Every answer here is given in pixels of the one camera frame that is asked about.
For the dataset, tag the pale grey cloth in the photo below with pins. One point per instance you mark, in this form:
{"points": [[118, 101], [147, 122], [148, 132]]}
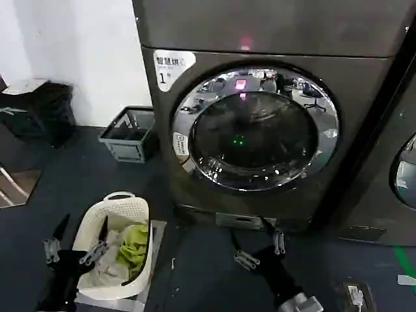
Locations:
{"points": [[104, 266]]}

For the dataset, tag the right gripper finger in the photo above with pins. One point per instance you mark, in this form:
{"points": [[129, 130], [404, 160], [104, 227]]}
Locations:
{"points": [[247, 258], [279, 242]]}

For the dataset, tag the green cloth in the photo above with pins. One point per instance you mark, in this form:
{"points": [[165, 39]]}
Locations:
{"points": [[133, 247]]}

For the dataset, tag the dryer bottom service drawer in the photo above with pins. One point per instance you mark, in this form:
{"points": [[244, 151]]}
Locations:
{"points": [[239, 221]]}

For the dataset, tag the white numbered dryer sticker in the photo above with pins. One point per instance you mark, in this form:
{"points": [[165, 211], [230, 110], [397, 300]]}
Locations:
{"points": [[169, 66]]}

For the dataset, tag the grey plastic crate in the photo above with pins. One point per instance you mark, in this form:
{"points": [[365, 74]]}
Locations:
{"points": [[125, 148]]}

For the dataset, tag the round glass dryer door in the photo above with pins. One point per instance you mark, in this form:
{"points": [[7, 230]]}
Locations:
{"points": [[253, 130], [406, 175]]}

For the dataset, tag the floor socket box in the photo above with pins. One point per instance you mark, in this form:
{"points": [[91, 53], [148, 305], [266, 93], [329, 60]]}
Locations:
{"points": [[356, 294]]}

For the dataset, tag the black storage bin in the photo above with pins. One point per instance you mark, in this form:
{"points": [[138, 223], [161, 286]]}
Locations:
{"points": [[42, 110]]}

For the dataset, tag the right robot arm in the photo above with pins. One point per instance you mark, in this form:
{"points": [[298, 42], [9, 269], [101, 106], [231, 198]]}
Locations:
{"points": [[300, 304]]}

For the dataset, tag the green floor tape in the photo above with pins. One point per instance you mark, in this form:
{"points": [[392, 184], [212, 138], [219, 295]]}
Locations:
{"points": [[404, 260]]}

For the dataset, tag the wooden framed floor panel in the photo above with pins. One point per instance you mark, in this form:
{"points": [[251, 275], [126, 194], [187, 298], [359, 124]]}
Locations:
{"points": [[14, 188]]}

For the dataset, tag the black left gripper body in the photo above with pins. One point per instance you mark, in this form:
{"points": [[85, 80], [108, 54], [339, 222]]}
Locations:
{"points": [[70, 269]]}

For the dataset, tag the grey front-load dryer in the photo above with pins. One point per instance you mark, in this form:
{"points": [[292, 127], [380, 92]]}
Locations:
{"points": [[266, 32]]}

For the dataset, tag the grey floor tape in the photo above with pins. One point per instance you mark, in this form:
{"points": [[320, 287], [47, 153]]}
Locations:
{"points": [[408, 280]]}

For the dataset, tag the grey flat basket platform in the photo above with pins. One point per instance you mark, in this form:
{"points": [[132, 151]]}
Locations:
{"points": [[157, 234]]}

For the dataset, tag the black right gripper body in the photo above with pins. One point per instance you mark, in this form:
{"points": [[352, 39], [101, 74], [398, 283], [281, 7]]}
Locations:
{"points": [[279, 273]]}

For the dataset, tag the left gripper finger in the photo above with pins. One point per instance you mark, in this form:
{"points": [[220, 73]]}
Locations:
{"points": [[53, 248], [94, 252]]}

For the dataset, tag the grey dryer with partial door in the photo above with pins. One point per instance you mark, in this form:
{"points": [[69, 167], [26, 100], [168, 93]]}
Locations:
{"points": [[383, 97]]}

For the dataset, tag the white perforated laundry basket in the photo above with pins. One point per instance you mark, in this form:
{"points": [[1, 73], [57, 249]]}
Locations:
{"points": [[97, 211]]}

